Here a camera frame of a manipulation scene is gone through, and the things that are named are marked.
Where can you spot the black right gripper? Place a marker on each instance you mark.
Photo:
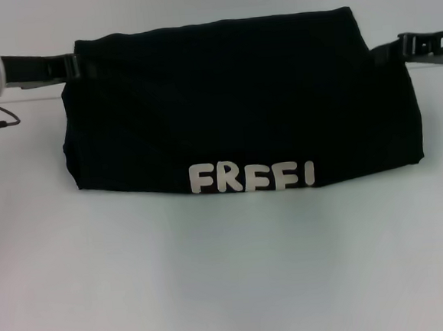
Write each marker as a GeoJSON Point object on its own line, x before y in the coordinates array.
{"type": "Point", "coordinates": [431, 47]}

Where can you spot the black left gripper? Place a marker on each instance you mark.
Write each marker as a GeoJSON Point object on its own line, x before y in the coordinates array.
{"type": "Point", "coordinates": [33, 70]}

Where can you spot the black t-shirt with white print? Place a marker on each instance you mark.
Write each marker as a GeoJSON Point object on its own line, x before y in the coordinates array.
{"type": "Point", "coordinates": [240, 106]}

